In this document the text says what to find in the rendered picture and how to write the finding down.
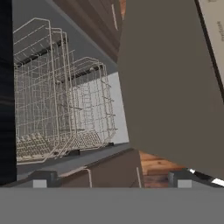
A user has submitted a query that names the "low cream wire dishwasher rack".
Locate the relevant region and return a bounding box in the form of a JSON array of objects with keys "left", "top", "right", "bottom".
[{"left": 66, "top": 56, "right": 119, "bottom": 153}]

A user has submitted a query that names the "grey-brown dishwasher door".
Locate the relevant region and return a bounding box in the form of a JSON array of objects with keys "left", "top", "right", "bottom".
[{"left": 116, "top": 0, "right": 224, "bottom": 180}]

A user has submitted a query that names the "shiny black dishwasher door handle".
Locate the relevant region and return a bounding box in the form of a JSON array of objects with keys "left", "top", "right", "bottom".
[{"left": 186, "top": 167, "right": 224, "bottom": 188}]

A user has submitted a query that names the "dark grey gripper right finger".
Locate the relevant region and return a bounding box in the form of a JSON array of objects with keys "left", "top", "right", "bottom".
[{"left": 167, "top": 169, "right": 221, "bottom": 189}]

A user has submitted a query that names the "dark brown cupboard door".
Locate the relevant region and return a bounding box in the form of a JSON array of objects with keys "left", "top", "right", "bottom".
[{"left": 52, "top": 0, "right": 127, "bottom": 64}]

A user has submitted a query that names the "tall cream wire dishwasher rack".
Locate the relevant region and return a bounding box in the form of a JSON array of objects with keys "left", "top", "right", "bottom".
[{"left": 12, "top": 17, "right": 75, "bottom": 165}]

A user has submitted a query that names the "pale cupboard handle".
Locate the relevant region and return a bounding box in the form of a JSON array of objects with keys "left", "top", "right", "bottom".
[
  {"left": 111, "top": 3, "right": 119, "bottom": 32},
  {"left": 85, "top": 167, "right": 94, "bottom": 189},
  {"left": 136, "top": 166, "right": 143, "bottom": 189}
]

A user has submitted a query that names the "grey dishwasher body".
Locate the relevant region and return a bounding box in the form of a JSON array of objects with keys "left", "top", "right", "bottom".
[{"left": 11, "top": 0, "right": 131, "bottom": 180}]

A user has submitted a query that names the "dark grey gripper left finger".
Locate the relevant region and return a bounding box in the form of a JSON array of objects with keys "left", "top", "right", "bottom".
[{"left": 3, "top": 170, "right": 61, "bottom": 189}]

